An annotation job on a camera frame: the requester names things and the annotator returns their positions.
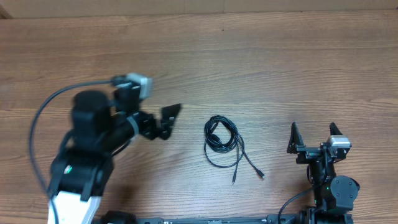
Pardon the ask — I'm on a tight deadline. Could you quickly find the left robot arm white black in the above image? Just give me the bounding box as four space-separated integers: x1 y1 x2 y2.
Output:
48 88 182 223

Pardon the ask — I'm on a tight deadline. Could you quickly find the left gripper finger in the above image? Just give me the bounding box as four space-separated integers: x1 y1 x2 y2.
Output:
161 103 182 124
159 119 174 140

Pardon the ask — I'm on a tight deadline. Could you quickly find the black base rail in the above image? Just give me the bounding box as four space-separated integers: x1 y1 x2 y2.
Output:
92 211 315 224

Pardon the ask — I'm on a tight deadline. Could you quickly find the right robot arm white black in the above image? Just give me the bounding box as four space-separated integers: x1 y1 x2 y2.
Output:
277 122 360 224

